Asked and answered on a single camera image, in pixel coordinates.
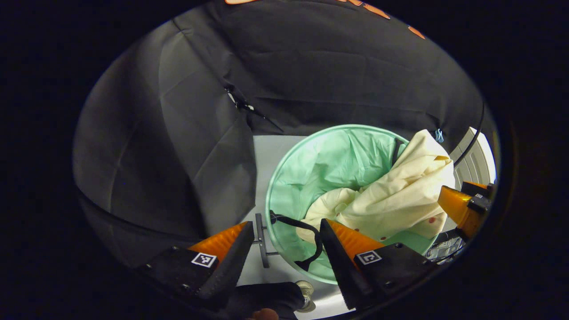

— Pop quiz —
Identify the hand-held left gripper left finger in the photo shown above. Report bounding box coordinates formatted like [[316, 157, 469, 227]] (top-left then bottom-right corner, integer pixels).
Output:
[[136, 221, 255, 307]]

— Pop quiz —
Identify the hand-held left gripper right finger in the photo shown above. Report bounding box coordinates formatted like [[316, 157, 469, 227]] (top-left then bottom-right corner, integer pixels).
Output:
[[319, 218, 438, 310]]

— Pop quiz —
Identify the cream collared shirt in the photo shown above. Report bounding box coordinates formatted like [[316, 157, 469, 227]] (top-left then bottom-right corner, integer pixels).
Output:
[[297, 129, 456, 243]]

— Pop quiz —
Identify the green laundry hamper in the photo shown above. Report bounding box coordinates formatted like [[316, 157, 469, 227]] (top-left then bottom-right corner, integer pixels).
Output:
[[265, 124, 445, 285]]

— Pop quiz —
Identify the grey metal rack foot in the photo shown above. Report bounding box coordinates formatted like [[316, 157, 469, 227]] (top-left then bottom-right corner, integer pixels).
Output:
[[252, 212, 280, 269]]

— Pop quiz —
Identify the person's black trouser leg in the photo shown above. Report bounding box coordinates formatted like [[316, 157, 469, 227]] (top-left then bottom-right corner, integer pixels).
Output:
[[220, 281, 306, 320]]

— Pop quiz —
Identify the person's pale shoe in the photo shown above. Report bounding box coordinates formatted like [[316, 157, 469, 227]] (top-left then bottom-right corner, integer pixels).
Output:
[[294, 280, 317, 313]]

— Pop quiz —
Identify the white plastic object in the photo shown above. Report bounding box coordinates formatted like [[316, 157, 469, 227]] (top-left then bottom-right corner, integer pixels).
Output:
[[449, 127, 496, 192]]

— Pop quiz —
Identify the black binder clip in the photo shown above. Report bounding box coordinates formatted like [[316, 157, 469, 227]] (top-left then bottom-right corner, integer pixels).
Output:
[[224, 84, 267, 120]]

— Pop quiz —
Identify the black backdrop cloth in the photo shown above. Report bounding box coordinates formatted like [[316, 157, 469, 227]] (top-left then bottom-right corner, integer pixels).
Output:
[[73, 0, 496, 267]]

